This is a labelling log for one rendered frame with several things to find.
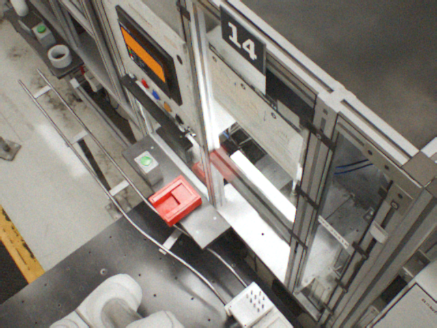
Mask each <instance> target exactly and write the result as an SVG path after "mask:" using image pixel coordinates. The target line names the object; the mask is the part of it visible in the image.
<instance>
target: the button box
mask: <svg viewBox="0 0 437 328"><path fill-rule="evenodd" d="M143 156H149V157H150V158H151V160H152V162H151V163H150V164H149V165H146V166H144V165H142V164H141V158H142V157H143ZM135 161H136V163H137V166H138V168H139V171H140V174H141V175H142V176H143V177H144V178H145V179H146V181H147V182H148V183H149V184H150V186H152V185H154V184H155V183H157V182H158V181H159V180H161V179H162V178H163V177H162V174H161V172H160V168H159V165H160V163H157V162H156V161H155V159H154V158H153V157H152V156H151V155H150V153H149V152H148V151H145V152H144V153H142V154H141V155H139V156H138V157H137V158H135Z"/></svg>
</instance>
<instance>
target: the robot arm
mask: <svg viewBox="0 0 437 328"><path fill-rule="evenodd" d="M141 298H142V293H141V288H140V286H139V285H138V283H136V281H135V280H134V279H133V278H131V277H130V276H129V275H127V274H119V275H114V276H113V277H110V278H108V279H106V280H105V281H104V282H103V283H102V284H101V285H100V286H99V287H97V289H95V291H93V292H92V293H91V294H90V296H88V298H86V300H84V302H82V304H81V305H80V306H79V307H78V308H77V309H76V310H75V311H73V313H71V314H69V315H68V316H66V317H65V318H63V319H62V320H60V321H57V322H56V323H54V324H53V325H51V326H50V327H49V328H186V327H185V326H184V325H183V324H182V323H181V322H180V321H179V320H178V319H177V318H176V317H175V315H174V314H173V313H172V312H170V311H164V310H162V311H159V312H156V313H153V314H151V315H149V316H148V317H146V318H142V317H141V316H140V315H139V314H138V313H136V311H137V308H138V307H139V305H140V302H141Z"/></svg>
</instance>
